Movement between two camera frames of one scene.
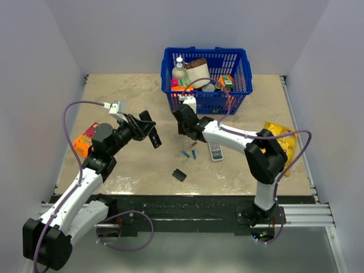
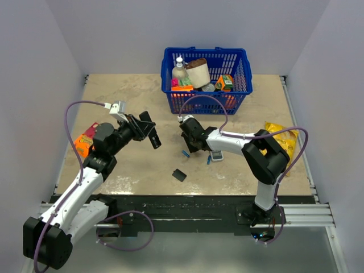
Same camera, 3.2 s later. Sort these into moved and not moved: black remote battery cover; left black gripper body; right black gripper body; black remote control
Moved: right black gripper body
Not moved: left black gripper body; black remote control; black remote battery cover
